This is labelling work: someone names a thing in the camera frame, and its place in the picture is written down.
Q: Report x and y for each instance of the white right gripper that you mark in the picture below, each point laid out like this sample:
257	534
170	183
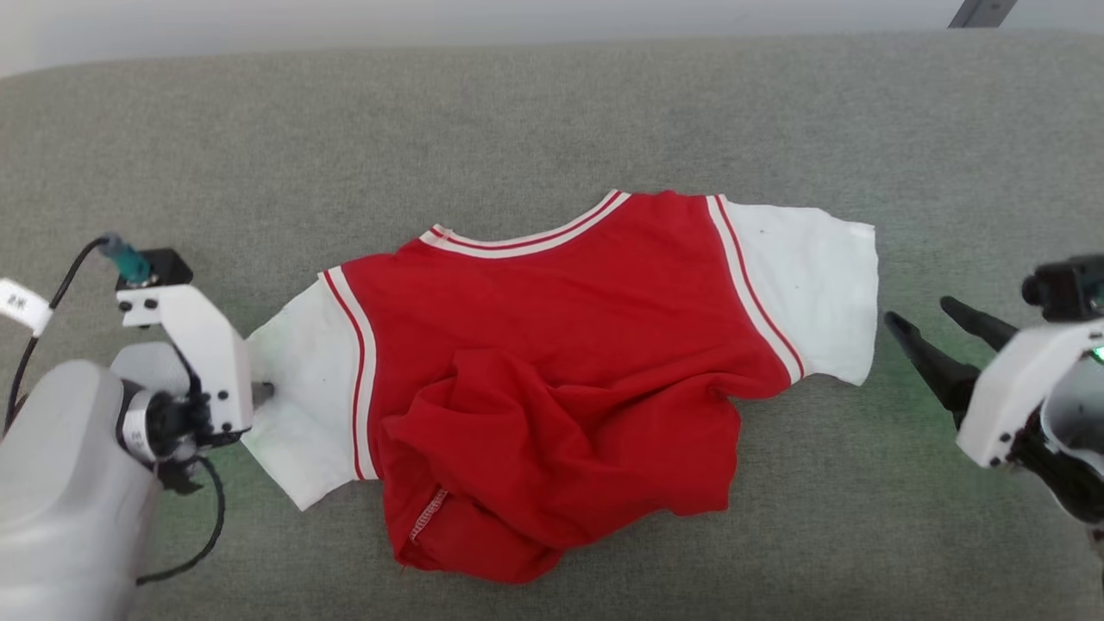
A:
1018	388

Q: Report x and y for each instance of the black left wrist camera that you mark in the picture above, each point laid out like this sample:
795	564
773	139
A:
166	266

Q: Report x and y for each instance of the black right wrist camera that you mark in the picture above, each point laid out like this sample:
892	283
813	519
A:
1065	286

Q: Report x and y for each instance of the red and white shirt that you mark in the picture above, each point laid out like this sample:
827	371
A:
552	362

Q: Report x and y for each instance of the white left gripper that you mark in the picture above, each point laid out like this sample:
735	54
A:
203	354

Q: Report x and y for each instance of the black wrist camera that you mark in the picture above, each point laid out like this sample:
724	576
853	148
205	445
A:
1065	286
166	266

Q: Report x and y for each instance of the grey metal bar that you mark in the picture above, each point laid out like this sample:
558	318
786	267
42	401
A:
983	12

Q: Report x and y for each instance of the grey fabric sofa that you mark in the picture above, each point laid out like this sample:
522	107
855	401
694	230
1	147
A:
552	112

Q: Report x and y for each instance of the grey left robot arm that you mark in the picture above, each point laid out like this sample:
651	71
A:
69	492

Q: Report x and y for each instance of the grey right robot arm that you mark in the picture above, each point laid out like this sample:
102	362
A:
1074	448

